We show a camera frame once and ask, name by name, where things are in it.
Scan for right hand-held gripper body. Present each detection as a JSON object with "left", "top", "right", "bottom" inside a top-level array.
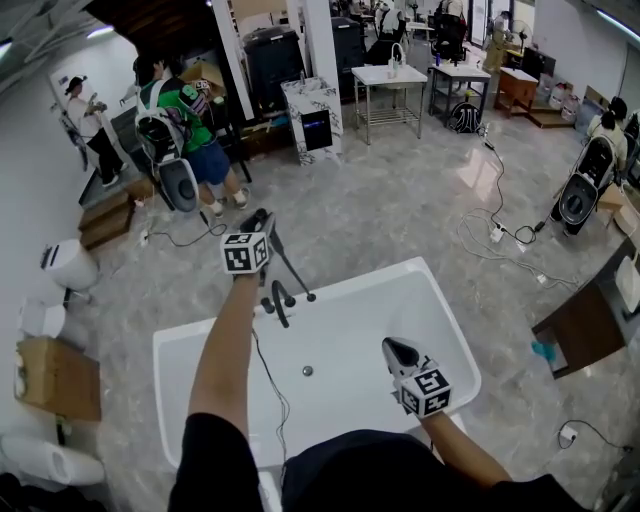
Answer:
[{"left": 392, "top": 354, "right": 454, "bottom": 419}]

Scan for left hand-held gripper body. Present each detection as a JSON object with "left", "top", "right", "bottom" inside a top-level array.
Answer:
[{"left": 220, "top": 227, "right": 274, "bottom": 276}]

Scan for black shower hose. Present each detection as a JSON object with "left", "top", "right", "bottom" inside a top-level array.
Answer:
[{"left": 287, "top": 267, "right": 315, "bottom": 300}]

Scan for person's right forearm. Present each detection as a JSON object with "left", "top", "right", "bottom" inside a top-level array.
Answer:
[{"left": 418, "top": 412, "right": 515, "bottom": 491}]

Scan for person's left forearm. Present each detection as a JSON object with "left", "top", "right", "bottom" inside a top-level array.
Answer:
[{"left": 187, "top": 269, "right": 264, "bottom": 444}]

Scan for white bathtub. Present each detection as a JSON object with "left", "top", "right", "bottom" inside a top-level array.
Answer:
[{"left": 152, "top": 256, "right": 483, "bottom": 471}]

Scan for person's black clothes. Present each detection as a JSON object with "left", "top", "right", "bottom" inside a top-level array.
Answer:
[{"left": 167, "top": 412, "right": 591, "bottom": 512}]

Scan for teal cloth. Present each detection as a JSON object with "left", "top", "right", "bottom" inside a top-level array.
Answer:
[{"left": 529, "top": 339, "right": 558, "bottom": 365}]

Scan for marble pattern cabinet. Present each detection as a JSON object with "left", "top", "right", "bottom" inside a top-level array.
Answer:
[{"left": 280, "top": 77, "right": 345, "bottom": 167}]

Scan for wooden step platform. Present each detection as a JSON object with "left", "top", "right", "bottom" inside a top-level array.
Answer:
[{"left": 78, "top": 177, "right": 157, "bottom": 251}]

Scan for open cardboard box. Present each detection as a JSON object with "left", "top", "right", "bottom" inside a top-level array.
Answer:
[{"left": 182, "top": 59, "right": 226, "bottom": 96}]

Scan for grey metal cabinet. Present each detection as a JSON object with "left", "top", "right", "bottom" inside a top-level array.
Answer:
[{"left": 109, "top": 105, "right": 151, "bottom": 154}]

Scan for round white toilet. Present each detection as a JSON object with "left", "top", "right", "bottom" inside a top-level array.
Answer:
[{"left": 39, "top": 238, "right": 100, "bottom": 292}]

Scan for dark wooden cabinet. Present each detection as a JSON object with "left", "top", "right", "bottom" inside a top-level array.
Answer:
[{"left": 530, "top": 238, "right": 640, "bottom": 381}]

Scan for metal table with white sink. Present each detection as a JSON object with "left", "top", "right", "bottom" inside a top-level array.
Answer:
[{"left": 350, "top": 64, "right": 430, "bottom": 147}]

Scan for tall black cabinet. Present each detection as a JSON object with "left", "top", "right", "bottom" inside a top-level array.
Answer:
[{"left": 329, "top": 16, "right": 365, "bottom": 104}]

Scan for brown wooden staircase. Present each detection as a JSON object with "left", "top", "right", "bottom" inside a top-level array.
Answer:
[{"left": 82, "top": 0, "right": 241, "bottom": 66}]

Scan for black bag white pattern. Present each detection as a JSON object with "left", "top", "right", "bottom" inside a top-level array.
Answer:
[{"left": 446, "top": 102, "right": 485, "bottom": 135}]

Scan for brown cardboard box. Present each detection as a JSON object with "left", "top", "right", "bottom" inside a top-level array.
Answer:
[
  {"left": 13, "top": 335, "right": 103, "bottom": 424},
  {"left": 597, "top": 185, "right": 640, "bottom": 239}
]

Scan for white basin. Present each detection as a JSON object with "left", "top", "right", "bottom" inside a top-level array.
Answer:
[{"left": 613, "top": 252, "right": 640, "bottom": 315}]

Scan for black office chair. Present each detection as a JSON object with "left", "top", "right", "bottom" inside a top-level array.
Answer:
[{"left": 430, "top": 12, "right": 470, "bottom": 64}]

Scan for brown wooden desk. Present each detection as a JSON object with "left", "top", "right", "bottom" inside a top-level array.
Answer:
[{"left": 493, "top": 67, "right": 540, "bottom": 120}]

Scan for long white toilet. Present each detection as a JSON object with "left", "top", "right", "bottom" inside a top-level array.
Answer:
[{"left": 0, "top": 433, "right": 107, "bottom": 489}]

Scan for black standing fan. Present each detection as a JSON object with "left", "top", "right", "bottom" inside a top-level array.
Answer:
[{"left": 508, "top": 18, "right": 532, "bottom": 56}]

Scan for black power cable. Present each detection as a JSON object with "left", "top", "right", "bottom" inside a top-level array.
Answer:
[{"left": 147, "top": 212, "right": 229, "bottom": 249}]

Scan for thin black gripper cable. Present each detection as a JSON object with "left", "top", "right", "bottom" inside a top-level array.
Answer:
[{"left": 249, "top": 327, "right": 292, "bottom": 469}]

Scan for black adapter cable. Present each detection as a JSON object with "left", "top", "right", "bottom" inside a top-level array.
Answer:
[{"left": 479, "top": 124, "right": 551, "bottom": 246}]

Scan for dark frame white-top table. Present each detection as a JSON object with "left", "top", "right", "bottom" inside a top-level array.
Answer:
[{"left": 428, "top": 63, "right": 493, "bottom": 127}]

